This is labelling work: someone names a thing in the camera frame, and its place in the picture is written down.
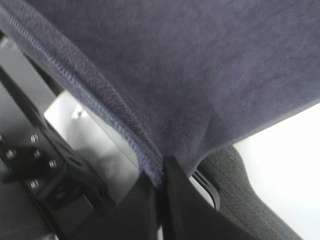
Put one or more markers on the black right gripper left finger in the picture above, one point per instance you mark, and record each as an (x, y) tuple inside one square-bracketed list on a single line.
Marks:
[(134, 218)]

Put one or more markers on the dark navy towel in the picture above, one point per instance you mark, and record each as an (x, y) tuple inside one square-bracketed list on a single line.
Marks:
[(180, 78)]

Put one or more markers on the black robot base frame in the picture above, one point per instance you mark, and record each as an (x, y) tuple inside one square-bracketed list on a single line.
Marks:
[(47, 191)]

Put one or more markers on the grey fabric chair seat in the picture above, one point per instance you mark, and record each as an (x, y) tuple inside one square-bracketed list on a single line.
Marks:
[(239, 203)]

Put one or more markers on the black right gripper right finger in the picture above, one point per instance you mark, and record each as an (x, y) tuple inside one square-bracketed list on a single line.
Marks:
[(188, 215)]

